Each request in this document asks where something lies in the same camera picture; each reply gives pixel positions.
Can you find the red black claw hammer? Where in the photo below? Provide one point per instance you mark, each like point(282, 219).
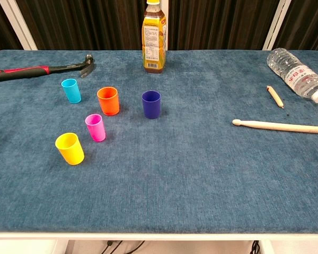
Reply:
point(16, 74)

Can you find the orange plastic cup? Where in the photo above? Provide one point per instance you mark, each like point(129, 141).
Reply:
point(109, 104)

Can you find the yellow label tea bottle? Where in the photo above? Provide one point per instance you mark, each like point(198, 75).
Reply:
point(153, 39)

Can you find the short wooden pencil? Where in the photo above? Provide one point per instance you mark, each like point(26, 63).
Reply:
point(275, 97)

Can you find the wooden drumstick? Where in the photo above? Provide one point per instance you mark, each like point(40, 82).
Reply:
point(281, 126)

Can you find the clear plastic water bottle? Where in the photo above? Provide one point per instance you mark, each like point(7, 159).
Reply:
point(294, 71)

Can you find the yellow plastic cup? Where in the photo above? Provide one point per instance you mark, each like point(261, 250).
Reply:
point(71, 153)

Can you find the dark purple plastic cup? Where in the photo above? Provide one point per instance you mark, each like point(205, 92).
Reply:
point(151, 108)

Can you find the black curtain panel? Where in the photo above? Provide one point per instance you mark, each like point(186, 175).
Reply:
point(0, 31)
point(307, 23)
point(82, 23)
point(214, 23)

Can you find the blue table cloth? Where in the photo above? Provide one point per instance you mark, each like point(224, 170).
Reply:
point(175, 172)

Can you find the pink plastic cup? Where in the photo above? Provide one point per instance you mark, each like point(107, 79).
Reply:
point(96, 131)

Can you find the light blue plastic cup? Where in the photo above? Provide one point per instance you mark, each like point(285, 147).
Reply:
point(72, 94)

